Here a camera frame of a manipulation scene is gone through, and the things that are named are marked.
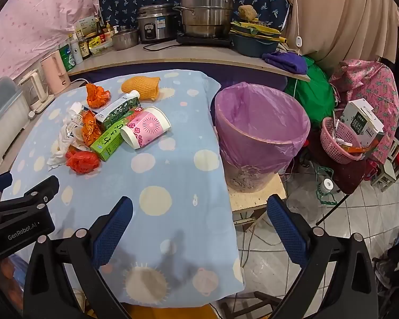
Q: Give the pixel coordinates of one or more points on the small plastic stool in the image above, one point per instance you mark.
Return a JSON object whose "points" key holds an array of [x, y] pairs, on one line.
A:
{"points": [[385, 172]]}

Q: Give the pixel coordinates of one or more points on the white bottle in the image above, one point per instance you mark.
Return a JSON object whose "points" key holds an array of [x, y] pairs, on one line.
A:
{"points": [[75, 51]]}

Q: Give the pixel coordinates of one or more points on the dark sauce bottle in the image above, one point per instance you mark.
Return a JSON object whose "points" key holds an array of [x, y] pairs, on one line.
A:
{"points": [[84, 50]]}

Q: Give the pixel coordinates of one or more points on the green white milk carton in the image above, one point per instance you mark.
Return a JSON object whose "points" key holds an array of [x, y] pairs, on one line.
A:
{"points": [[118, 109]]}

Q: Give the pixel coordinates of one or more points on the blue dotted blanket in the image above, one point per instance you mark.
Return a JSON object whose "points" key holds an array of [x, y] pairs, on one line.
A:
{"points": [[173, 172]]}

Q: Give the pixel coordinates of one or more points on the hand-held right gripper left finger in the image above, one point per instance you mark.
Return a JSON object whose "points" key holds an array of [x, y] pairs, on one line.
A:
{"points": [[113, 234]]}

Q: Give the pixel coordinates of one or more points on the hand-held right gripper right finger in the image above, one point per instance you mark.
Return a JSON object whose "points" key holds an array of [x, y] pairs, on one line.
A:
{"points": [[286, 236]]}

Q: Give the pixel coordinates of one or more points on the pink flowered paper cup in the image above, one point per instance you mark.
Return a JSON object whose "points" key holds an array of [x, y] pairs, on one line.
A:
{"points": [[146, 126]]}

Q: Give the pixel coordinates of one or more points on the red plastic bag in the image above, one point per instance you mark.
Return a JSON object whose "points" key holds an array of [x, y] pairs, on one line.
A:
{"points": [[83, 161]]}

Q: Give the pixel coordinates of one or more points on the green canister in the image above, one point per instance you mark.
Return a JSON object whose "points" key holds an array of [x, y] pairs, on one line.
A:
{"points": [[66, 58]]}

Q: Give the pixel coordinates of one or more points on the beige curtain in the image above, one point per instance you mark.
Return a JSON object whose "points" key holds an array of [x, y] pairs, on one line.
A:
{"points": [[345, 13]]}

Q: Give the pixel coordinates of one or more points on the purple-lined waste bin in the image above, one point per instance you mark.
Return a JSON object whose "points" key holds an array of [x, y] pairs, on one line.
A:
{"points": [[252, 153]]}

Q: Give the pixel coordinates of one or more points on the yellow patterned plates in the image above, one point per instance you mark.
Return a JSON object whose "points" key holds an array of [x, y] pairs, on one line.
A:
{"points": [[252, 28]]}

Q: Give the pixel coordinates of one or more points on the orange cloth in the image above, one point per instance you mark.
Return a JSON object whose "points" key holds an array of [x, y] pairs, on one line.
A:
{"points": [[169, 312]]}

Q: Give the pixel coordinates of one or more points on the wooden counter shelf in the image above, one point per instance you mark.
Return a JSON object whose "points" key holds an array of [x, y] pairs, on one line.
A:
{"points": [[186, 56]]}

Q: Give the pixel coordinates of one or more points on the pink electric kettle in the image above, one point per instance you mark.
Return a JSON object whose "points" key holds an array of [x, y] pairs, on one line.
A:
{"points": [[55, 73]]}

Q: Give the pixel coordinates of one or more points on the pink plastic basket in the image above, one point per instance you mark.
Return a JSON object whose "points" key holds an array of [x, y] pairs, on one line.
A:
{"points": [[332, 143]]}

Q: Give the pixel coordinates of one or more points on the yellow seasoning packet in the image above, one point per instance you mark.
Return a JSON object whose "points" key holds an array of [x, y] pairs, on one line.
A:
{"points": [[99, 45]]}

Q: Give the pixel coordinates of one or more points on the small steel lidded pot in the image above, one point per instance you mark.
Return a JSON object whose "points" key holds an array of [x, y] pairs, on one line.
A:
{"points": [[124, 40]]}

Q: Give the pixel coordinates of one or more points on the orange foam fruit net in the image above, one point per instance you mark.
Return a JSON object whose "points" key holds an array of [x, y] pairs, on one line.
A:
{"points": [[146, 86]]}

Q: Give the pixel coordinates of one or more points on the white dish container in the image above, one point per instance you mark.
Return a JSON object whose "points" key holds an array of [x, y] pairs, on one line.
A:
{"points": [[6, 123]]}

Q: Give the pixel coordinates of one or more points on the dark red cloth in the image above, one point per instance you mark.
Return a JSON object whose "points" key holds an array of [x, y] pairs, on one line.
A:
{"points": [[345, 176]]}

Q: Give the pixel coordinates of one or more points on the steel rice cooker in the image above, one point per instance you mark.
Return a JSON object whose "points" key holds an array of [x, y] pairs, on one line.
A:
{"points": [[156, 23]]}

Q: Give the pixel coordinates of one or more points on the dark wooden stool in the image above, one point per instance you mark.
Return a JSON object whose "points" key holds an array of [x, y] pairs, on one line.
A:
{"points": [[262, 297]]}

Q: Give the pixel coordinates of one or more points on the white crumpled tissue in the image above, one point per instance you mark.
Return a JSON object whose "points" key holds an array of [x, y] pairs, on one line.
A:
{"points": [[58, 155]]}

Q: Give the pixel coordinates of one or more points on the orange wrapper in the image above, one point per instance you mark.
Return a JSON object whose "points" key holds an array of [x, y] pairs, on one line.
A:
{"points": [[98, 95], [90, 126]]}

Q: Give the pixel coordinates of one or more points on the black induction cooktop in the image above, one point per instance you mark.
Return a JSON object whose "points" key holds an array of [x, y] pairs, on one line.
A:
{"points": [[202, 41]]}

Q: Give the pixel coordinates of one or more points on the green cardboard box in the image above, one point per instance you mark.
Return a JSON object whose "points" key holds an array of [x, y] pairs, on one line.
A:
{"points": [[106, 143]]}

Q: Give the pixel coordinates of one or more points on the pink floral cloth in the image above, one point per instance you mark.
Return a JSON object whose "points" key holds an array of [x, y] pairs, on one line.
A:
{"points": [[369, 86]]}

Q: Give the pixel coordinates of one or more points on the green bag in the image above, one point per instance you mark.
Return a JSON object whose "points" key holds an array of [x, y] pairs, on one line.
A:
{"points": [[312, 96]]}

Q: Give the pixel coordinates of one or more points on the cream electric kettle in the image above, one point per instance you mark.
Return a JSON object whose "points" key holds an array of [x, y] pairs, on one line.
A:
{"points": [[36, 88]]}

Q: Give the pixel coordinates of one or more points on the large steel steamer pot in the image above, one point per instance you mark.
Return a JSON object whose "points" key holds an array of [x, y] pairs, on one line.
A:
{"points": [[206, 13]]}

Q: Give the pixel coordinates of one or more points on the blue plastic basin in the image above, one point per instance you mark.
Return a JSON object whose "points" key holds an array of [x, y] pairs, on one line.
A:
{"points": [[256, 46]]}

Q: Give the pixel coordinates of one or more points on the white oatmeal packet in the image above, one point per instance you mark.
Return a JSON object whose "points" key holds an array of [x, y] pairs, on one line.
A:
{"points": [[75, 132]]}

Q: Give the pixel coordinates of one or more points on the brown loofah sponge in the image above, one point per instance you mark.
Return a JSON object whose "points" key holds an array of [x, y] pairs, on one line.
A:
{"points": [[247, 13]]}

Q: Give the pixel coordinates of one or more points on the purple cloth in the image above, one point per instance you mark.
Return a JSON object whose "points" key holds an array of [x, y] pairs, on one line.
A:
{"points": [[286, 62]]}

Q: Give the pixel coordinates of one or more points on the white cardboard box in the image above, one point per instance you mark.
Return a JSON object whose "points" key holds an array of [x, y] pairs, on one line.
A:
{"points": [[359, 123]]}

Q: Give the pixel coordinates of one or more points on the clear plastic bag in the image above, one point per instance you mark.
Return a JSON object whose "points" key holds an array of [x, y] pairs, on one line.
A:
{"points": [[68, 119]]}

